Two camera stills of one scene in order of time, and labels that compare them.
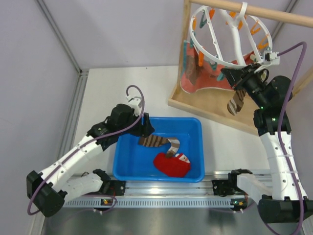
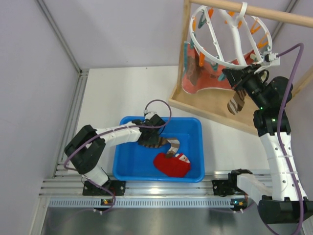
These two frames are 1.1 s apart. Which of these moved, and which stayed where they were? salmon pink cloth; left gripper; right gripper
Moved: left gripper
Stayed: salmon pink cloth; right gripper
